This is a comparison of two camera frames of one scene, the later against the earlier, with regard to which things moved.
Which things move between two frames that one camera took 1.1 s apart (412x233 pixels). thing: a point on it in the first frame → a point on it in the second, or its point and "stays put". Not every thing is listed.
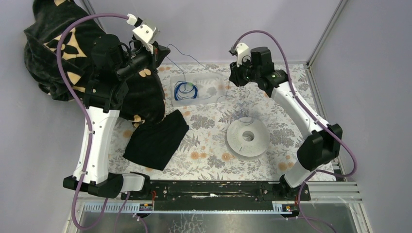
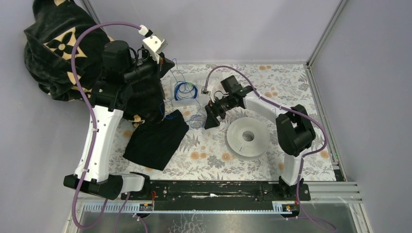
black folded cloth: x=152 y=144 stays put
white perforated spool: x=248 y=138 stays put
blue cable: x=188 y=54 → x=184 y=105
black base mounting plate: x=217 y=194 stays put
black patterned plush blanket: x=59 y=36 stays put
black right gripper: x=234 y=75 → x=212 y=110
